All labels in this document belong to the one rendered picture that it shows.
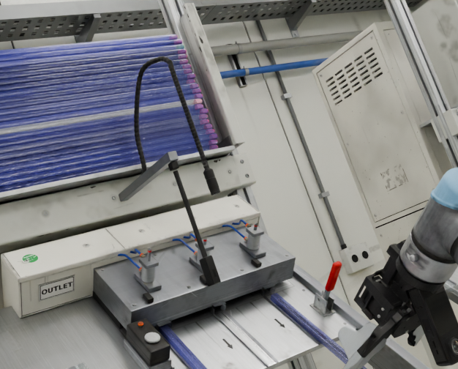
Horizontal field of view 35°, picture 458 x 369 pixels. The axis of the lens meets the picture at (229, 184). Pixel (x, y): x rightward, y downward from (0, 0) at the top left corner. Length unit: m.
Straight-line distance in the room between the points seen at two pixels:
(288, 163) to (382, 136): 1.34
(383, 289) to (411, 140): 1.12
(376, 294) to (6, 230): 0.62
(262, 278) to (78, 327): 0.33
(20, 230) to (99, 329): 0.22
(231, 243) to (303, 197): 2.16
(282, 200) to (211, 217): 2.04
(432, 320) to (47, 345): 0.58
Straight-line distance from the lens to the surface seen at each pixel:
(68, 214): 1.30
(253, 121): 3.47
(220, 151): 1.43
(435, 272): 0.98
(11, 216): 1.27
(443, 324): 1.03
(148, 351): 1.10
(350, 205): 3.64
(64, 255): 1.24
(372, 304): 1.07
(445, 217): 0.93
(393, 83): 2.15
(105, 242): 1.27
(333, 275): 1.24
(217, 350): 1.18
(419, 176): 2.13
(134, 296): 1.18
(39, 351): 1.17
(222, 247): 1.31
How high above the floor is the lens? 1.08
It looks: 9 degrees up
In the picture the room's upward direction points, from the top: 20 degrees counter-clockwise
